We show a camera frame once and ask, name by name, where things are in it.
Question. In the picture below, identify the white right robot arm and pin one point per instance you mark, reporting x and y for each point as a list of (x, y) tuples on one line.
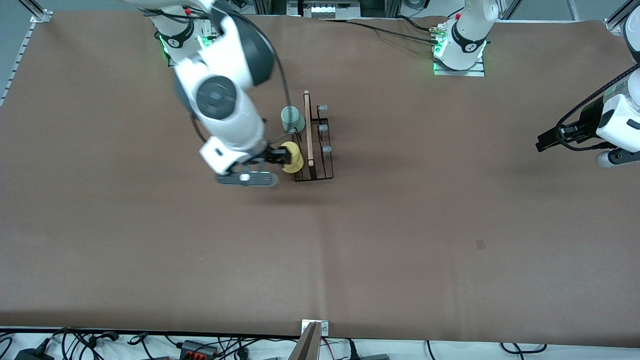
[(225, 60)]

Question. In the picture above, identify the aluminium frame rail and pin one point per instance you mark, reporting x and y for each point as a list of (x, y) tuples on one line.
[(19, 55), (614, 22)]

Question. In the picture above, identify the grey angled post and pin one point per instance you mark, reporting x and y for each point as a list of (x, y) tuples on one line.
[(306, 347)]

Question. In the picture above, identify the black power adapter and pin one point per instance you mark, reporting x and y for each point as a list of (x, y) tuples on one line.
[(32, 355)]

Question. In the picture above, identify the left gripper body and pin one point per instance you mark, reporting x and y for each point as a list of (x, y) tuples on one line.
[(584, 123)]

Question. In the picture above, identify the brown paper table cover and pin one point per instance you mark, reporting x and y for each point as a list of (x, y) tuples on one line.
[(350, 275)]

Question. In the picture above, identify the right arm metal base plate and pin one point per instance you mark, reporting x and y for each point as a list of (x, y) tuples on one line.
[(215, 35)]

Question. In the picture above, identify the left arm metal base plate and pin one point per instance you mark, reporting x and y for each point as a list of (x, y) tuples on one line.
[(460, 73)]

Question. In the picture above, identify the small metal bracket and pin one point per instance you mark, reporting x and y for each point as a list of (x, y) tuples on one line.
[(324, 328)]

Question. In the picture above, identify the yellow plastic cup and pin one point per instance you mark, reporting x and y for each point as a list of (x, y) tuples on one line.
[(295, 159)]

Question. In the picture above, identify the pale green plastic cup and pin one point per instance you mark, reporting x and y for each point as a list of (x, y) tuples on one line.
[(292, 119)]

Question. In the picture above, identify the grey connector block orange levers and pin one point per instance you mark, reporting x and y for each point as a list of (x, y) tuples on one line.
[(197, 348)]

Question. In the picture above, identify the white power strip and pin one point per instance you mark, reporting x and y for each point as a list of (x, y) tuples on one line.
[(323, 10)]

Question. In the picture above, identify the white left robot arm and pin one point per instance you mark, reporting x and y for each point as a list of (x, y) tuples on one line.
[(467, 35)]

